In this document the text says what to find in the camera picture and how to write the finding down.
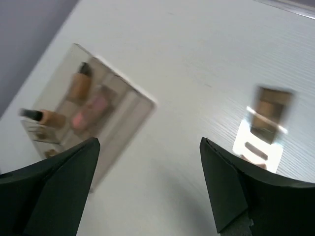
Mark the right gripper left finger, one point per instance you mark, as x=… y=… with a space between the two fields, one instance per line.
x=48 y=198

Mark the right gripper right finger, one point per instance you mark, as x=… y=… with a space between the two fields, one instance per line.
x=247 y=200

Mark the brown eyeshadow palette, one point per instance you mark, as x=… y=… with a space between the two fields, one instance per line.
x=260 y=136

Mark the round foundation bottle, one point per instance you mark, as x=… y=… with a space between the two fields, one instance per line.
x=44 y=117

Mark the pink blush palette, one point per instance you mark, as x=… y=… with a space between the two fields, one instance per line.
x=91 y=112

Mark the beige foundation tube black cap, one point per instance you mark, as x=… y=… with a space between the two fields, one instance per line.
x=81 y=83

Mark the clear left organizer bin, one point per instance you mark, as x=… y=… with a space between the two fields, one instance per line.
x=44 y=137

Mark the clear organizer bin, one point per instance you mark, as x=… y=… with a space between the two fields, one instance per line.
x=127 y=119
x=106 y=82
x=44 y=137

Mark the clear middle organizer bin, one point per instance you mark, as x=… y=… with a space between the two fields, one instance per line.
x=106 y=82

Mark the clear right organizer bin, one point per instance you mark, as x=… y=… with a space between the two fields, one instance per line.
x=127 y=119

